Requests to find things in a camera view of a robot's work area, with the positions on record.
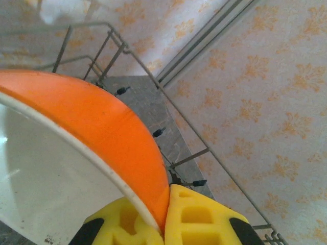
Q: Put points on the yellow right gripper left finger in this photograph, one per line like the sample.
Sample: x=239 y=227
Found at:
x=122 y=229

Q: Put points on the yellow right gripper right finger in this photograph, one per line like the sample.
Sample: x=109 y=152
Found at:
x=199 y=224

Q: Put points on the orange bowl white inside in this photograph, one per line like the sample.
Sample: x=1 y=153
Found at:
x=102 y=114

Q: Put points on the aluminium corner post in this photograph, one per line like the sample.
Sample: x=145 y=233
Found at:
x=204 y=37

